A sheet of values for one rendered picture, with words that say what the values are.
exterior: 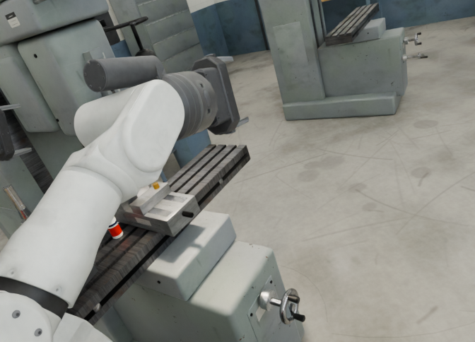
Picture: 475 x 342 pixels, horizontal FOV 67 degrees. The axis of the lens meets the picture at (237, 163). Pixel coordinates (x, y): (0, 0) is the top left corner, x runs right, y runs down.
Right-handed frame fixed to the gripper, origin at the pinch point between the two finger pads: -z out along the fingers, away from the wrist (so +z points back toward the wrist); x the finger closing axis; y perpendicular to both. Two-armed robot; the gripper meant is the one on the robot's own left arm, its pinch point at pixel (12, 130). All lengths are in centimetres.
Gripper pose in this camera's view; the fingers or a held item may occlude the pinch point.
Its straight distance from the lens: 99.6
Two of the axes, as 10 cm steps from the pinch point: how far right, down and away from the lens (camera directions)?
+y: -9.5, 0.2, 3.0
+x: -1.0, -9.6, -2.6
